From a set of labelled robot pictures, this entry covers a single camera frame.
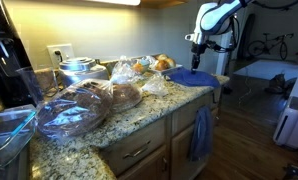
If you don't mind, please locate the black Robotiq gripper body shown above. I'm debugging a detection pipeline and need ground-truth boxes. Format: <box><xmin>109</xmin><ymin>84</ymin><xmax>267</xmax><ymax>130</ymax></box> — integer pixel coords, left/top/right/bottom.
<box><xmin>191</xmin><ymin>42</ymin><xmax>209</xmax><ymax>57</ymax></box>

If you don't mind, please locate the tall dark case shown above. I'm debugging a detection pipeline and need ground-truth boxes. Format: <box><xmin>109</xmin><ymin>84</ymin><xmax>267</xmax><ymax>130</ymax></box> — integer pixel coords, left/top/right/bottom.
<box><xmin>237</xmin><ymin>13</ymin><xmax>257</xmax><ymax>61</ymax></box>

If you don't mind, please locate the black coffee machine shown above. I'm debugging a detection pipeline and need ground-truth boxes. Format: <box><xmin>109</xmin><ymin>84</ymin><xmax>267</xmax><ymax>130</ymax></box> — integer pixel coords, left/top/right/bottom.
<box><xmin>0</xmin><ymin>0</ymin><xmax>37</xmax><ymax>110</ymax></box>

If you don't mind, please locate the white door frame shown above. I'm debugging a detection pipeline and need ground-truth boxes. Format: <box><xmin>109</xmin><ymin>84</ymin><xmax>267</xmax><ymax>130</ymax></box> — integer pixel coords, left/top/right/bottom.
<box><xmin>215</xmin><ymin>31</ymin><xmax>234</xmax><ymax>76</ymax></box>

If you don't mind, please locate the white wall outlet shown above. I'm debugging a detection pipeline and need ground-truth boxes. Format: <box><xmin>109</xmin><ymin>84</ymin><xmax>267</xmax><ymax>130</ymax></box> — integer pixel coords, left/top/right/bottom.
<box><xmin>46</xmin><ymin>43</ymin><xmax>76</xmax><ymax>70</ymax></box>

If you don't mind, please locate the black bicycle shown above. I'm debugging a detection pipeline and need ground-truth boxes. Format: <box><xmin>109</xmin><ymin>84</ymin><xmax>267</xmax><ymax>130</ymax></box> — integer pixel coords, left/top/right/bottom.
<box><xmin>247</xmin><ymin>32</ymin><xmax>295</xmax><ymax>61</ymax></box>

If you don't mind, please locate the black corner object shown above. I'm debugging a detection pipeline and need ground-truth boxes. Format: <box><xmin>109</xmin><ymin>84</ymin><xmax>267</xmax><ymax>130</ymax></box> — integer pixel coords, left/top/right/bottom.
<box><xmin>281</xmin><ymin>162</ymin><xmax>298</xmax><ymax>180</ymax></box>

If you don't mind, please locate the clear plastic lidded container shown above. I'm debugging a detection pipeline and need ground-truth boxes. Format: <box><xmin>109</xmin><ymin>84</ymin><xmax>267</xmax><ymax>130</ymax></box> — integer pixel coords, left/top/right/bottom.
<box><xmin>0</xmin><ymin>104</ymin><xmax>39</xmax><ymax>173</ymax></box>

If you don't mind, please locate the white floor mat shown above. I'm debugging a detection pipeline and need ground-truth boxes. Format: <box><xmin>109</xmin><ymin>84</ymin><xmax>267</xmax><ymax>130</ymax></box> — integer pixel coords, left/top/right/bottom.
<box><xmin>233</xmin><ymin>59</ymin><xmax>298</xmax><ymax>82</ymax></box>

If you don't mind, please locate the golden bread roll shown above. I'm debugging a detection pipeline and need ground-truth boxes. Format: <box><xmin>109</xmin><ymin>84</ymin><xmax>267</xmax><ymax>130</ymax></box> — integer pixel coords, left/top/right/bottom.
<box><xmin>156</xmin><ymin>53</ymin><xmax>169</xmax><ymax>62</ymax></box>
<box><xmin>154</xmin><ymin>59</ymin><xmax>170</xmax><ymax>72</ymax></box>
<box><xmin>165</xmin><ymin>57</ymin><xmax>177</xmax><ymax>69</ymax></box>

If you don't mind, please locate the white air purifier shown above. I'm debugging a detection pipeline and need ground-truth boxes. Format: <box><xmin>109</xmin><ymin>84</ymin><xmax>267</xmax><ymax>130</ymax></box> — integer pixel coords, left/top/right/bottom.
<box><xmin>272</xmin><ymin>95</ymin><xmax>298</xmax><ymax>150</ymax></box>

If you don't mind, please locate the metal door handle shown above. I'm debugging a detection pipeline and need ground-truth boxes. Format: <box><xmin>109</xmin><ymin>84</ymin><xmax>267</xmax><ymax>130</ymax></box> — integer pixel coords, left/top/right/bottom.
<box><xmin>161</xmin><ymin>156</ymin><xmax>169</xmax><ymax>173</ymax></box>

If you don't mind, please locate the white roll tray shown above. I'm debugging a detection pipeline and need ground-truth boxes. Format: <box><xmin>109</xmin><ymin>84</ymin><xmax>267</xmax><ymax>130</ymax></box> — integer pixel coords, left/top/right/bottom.
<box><xmin>148</xmin><ymin>53</ymin><xmax>184</xmax><ymax>76</ymax></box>

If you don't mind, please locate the clear glass measuring pitcher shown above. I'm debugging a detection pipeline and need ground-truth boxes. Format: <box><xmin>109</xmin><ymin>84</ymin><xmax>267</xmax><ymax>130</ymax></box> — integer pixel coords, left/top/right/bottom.
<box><xmin>16</xmin><ymin>65</ymin><xmax>60</xmax><ymax>105</ymax></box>

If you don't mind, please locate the large bagged dark bread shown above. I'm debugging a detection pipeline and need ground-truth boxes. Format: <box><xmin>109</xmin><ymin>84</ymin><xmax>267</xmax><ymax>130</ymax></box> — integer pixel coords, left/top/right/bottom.
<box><xmin>35</xmin><ymin>78</ymin><xmax>115</xmax><ymax>141</ymax></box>

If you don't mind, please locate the metal drawer handle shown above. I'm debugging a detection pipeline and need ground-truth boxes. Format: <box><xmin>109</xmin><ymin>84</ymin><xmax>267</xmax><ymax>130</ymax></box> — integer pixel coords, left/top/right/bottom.
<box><xmin>121</xmin><ymin>139</ymin><xmax>153</xmax><ymax>160</ymax></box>

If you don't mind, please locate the dusty grey-blue towel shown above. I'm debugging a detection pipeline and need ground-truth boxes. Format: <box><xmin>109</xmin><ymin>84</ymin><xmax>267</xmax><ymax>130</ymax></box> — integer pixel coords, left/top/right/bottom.
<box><xmin>188</xmin><ymin>105</ymin><xmax>214</xmax><ymax>163</ymax></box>

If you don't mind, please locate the wooden upper cabinet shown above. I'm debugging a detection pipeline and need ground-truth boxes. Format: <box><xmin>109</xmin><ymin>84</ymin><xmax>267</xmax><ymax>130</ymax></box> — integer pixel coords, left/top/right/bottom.
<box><xmin>138</xmin><ymin>0</ymin><xmax>191</xmax><ymax>10</ymax></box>

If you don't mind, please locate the thin white floor cable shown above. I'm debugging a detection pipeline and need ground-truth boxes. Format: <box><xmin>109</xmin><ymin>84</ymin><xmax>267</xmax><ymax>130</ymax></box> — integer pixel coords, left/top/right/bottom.
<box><xmin>238</xmin><ymin>76</ymin><xmax>254</xmax><ymax>105</ymax></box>

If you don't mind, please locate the narrow wooden drawer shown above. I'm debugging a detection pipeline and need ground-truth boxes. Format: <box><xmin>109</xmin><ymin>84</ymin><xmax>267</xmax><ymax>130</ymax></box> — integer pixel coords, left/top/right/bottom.
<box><xmin>100</xmin><ymin>116</ymin><xmax>169</xmax><ymax>176</ymax></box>

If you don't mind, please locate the small bagged bread loaf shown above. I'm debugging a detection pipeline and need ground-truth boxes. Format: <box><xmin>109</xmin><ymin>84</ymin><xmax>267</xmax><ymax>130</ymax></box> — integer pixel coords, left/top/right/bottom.
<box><xmin>109</xmin><ymin>55</ymin><xmax>144</xmax><ymax>114</ymax></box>

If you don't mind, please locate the wide wooden cabinet door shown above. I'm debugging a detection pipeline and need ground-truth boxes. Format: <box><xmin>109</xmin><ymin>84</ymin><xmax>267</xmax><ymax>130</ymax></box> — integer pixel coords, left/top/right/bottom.
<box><xmin>170</xmin><ymin>109</ymin><xmax>220</xmax><ymax>180</ymax></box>

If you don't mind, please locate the silver white rice cooker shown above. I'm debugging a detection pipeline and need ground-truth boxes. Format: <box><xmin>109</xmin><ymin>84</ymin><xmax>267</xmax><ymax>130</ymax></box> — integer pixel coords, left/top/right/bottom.
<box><xmin>58</xmin><ymin>56</ymin><xmax>110</xmax><ymax>89</ymax></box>

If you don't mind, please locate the black power plug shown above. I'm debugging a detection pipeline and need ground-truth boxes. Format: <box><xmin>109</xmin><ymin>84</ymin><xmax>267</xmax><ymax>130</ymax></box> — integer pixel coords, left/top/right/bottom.
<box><xmin>54</xmin><ymin>49</ymin><xmax>64</xmax><ymax>65</ymax></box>

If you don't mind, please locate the under-cabinet light strip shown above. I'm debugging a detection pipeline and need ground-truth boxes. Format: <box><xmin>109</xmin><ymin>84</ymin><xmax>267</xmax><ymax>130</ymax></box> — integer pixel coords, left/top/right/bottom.
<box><xmin>84</xmin><ymin>0</ymin><xmax>142</xmax><ymax>7</ymax></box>

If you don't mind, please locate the wide wooden drawer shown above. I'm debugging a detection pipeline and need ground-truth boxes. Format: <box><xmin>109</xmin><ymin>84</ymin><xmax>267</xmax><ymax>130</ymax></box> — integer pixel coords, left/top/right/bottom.
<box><xmin>171</xmin><ymin>91</ymin><xmax>215</xmax><ymax>136</ymax></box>

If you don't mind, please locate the clear crumpled plastic bag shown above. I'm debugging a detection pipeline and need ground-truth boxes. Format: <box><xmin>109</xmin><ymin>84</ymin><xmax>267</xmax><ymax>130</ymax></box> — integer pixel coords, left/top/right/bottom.
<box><xmin>140</xmin><ymin>73</ymin><xmax>170</xmax><ymax>98</ymax></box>

